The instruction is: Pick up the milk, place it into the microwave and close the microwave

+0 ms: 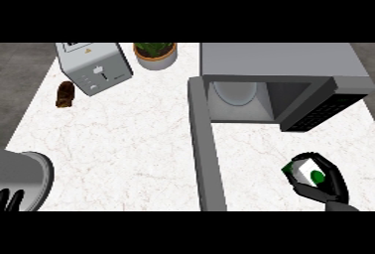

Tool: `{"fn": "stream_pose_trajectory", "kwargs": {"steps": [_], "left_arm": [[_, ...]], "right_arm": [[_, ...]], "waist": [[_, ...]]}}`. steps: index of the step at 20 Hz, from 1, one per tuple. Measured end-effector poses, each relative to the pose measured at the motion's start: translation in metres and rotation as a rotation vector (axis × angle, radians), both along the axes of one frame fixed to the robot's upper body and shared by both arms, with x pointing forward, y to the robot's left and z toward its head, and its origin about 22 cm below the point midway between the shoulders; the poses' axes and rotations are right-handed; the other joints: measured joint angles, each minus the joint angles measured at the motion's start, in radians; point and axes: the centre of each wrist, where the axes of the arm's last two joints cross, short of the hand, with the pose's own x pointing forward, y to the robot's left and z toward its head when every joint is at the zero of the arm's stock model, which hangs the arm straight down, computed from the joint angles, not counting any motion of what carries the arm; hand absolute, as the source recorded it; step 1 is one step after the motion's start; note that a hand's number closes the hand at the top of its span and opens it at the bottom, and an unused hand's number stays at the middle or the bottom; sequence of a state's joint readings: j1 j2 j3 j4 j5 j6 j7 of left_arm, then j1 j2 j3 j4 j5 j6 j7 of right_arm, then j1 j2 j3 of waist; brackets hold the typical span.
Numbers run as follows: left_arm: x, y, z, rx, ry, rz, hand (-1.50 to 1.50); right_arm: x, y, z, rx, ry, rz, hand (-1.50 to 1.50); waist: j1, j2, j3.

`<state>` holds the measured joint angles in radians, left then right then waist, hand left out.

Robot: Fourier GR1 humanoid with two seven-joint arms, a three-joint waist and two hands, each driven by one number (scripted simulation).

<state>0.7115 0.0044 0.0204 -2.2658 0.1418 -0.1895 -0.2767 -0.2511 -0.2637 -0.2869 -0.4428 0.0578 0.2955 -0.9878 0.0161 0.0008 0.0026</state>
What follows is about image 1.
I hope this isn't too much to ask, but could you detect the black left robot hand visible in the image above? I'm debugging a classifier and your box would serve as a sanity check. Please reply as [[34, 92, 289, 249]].
[[0, 188, 27, 212]]

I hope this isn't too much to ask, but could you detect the grey microwave door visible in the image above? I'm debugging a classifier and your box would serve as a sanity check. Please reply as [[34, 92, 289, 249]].
[[188, 75, 229, 212]]

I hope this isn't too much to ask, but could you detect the potted green plant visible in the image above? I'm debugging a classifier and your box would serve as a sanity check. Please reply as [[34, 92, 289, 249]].
[[132, 42, 179, 71]]

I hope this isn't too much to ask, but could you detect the brown bread loaf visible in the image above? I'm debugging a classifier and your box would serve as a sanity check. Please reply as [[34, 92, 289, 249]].
[[55, 80, 77, 109]]

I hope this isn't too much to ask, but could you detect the grey microwave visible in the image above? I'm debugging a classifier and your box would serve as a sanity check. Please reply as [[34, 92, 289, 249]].
[[199, 42, 375, 133]]

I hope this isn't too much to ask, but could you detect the silver toaster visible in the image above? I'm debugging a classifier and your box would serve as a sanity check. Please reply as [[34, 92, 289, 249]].
[[55, 42, 134, 97]]

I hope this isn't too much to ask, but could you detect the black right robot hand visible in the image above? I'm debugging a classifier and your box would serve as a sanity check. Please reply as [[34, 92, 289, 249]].
[[288, 152, 351, 205]]

